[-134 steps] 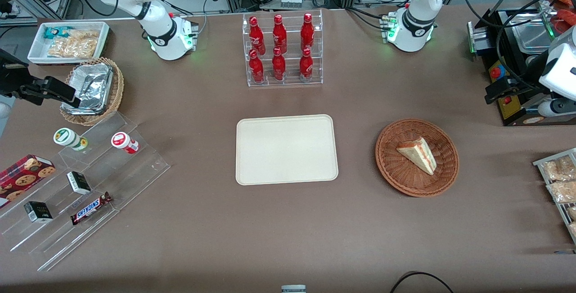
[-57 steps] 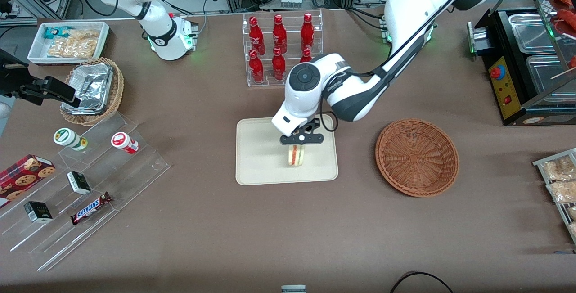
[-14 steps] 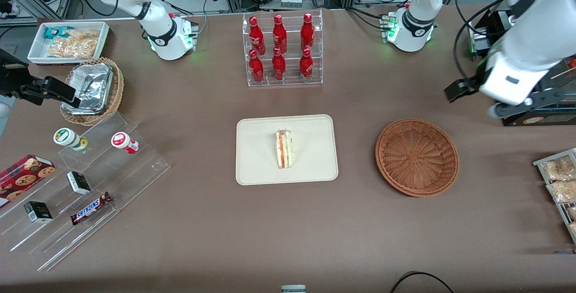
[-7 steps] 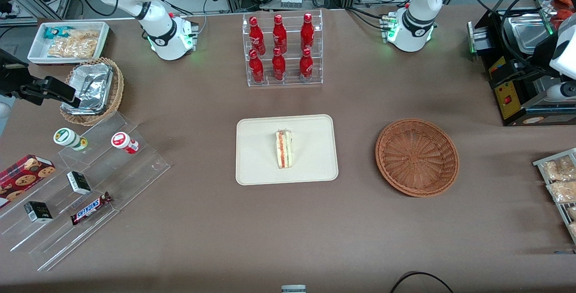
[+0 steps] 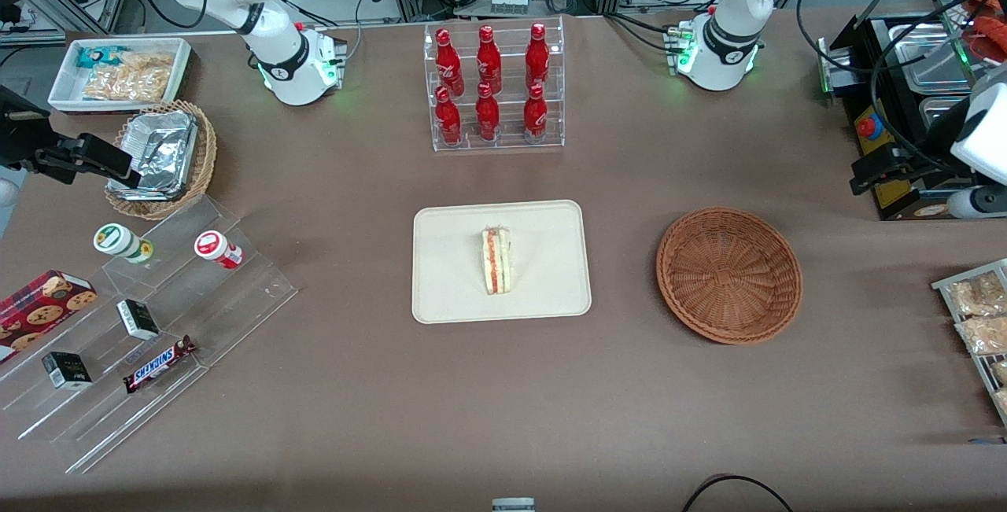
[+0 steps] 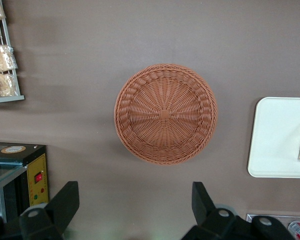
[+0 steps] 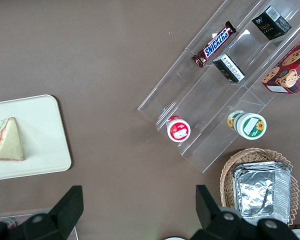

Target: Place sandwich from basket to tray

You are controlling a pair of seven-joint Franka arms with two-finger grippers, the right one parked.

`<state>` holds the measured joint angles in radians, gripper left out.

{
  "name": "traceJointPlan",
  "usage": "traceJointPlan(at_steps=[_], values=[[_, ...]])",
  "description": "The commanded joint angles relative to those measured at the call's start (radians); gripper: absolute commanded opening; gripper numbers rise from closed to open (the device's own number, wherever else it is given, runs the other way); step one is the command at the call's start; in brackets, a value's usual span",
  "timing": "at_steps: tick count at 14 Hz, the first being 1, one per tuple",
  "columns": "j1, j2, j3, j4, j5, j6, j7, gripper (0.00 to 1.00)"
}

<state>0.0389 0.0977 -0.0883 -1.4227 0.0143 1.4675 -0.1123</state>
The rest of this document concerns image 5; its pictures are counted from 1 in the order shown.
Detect red cookie box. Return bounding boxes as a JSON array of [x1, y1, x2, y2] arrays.
[[0, 270, 99, 363]]

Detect small black box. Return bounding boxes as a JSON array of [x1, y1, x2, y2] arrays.
[[116, 299, 160, 341], [42, 352, 94, 390]]

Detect black food warmer machine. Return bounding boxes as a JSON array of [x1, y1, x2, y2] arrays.
[[817, 0, 1007, 222]]

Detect teal snack packet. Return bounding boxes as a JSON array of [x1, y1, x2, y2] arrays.
[[76, 44, 127, 69]]

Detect large brown wicker basket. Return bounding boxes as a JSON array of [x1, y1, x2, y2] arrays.
[[656, 207, 803, 344]]

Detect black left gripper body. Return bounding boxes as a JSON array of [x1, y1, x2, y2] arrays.
[[849, 144, 942, 195]]

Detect black cable loop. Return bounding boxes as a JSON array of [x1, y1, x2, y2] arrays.
[[681, 474, 795, 512]]

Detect small tan wicker basket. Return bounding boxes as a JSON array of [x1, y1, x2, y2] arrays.
[[105, 100, 218, 221]]

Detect clear bag of snacks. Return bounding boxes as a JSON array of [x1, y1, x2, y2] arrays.
[[120, 51, 175, 74], [83, 64, 171, 102]]

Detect aluminium foil container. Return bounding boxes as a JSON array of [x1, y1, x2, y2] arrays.
[[109, 109, 199, 201]]

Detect red soda bottle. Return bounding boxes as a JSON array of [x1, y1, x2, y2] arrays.
[[477, 24, 503, 94], [435, 87, 463, 145], [523, 84, 548, 141], [475, 83, 501, 142], [435, 28, 465, 98], [526, 22, 550, 90]]

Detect triangular sandwich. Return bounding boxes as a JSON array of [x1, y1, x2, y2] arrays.
[[481, 227, 515, 296]]

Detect clear acrylic stepped display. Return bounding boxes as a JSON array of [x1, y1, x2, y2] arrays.
[[0, 193, 300, 475]]

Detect Snickers chocolate bar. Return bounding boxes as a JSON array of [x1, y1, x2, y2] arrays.
[[123, 335, 197, 395]]

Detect red lid white cup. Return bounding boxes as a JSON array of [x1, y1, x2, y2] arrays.
[[194, 230, 244, 271]]

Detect tray of packaged snacks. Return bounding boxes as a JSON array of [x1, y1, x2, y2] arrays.
[[931, 259, 1007, 428]]

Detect green lid white cup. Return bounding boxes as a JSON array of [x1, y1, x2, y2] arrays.
[[93, 223, 155, 265]]

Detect white rectangular bin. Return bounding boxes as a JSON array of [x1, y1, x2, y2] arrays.
[[47, 37, 194, 116]]

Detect clear wrapped bread pack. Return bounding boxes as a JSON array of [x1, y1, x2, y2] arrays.
[[946, 272, 1007, 318], [956, 315, 1007, 356]]

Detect beige plastic tray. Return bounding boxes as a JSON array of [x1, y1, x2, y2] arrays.
[[411, 199, 592, 325]]

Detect clear acrylic bottle rack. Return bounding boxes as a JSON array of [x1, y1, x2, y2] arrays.
[[423, 17, 566, 153]]

